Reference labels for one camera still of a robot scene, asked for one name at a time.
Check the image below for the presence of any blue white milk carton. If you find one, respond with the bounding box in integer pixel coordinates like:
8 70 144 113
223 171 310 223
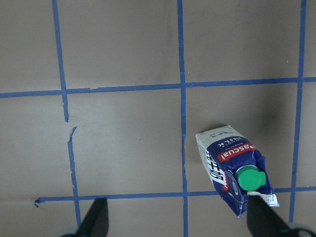
196 125 279 217

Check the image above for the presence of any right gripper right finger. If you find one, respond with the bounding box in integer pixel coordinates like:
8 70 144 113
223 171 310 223
246 195 316 237

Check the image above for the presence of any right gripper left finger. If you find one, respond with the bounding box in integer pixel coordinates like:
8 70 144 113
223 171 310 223
74 198 109 237

